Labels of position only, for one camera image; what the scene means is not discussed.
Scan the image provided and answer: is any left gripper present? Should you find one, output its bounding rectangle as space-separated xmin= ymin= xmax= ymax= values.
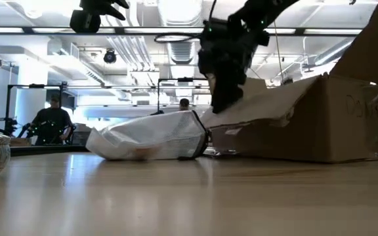
xmin=70 ymin=0 xmax=130 ymax=33

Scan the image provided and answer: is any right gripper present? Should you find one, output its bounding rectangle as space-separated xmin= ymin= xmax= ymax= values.
xmin=198 ymin=14 xmax=270 ymax=114

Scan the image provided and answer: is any clear zip pouch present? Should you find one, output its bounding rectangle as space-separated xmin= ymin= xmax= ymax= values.
xmin=85 ymin=109 xmax=211 ymax=162

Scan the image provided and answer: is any brown cardboard shipping box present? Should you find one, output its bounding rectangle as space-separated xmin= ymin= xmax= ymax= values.
xmin=200 ymin=0 xmax=378 ymax=165

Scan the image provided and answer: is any person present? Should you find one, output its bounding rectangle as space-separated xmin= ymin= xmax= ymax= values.
xmin=27 ymin=94 xmax=75 ymax=146
xmin=178 ymin=98 xmax=191 ymax=112

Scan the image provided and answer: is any background cardboard box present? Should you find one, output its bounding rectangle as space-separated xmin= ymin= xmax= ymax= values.
xmin=10 ymin=137 xmax=32 ymax=147

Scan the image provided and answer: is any black background frame stand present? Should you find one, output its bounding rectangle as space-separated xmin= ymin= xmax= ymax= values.
xmin=4 ymin=84 xmax=68 ymax=147
xmin=157 ymin=77 xmax=210 ymax=114

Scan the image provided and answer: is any silver ventilation duct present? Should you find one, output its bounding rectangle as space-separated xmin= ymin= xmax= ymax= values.
xmin=157 ymin=0 xmax=205 ymax=66

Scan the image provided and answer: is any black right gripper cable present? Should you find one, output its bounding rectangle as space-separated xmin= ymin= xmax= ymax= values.
xmin=154 ymin=0 xmax=219 ymax=44

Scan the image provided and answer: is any thin hanging cable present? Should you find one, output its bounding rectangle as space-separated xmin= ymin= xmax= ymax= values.
xmin=273 ymin=20 xmax=285 ymax=81

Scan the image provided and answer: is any black aluminium table frame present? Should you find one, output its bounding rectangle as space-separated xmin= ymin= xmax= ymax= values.
xmin=10 ymin=145 xmax=89 ymax=157

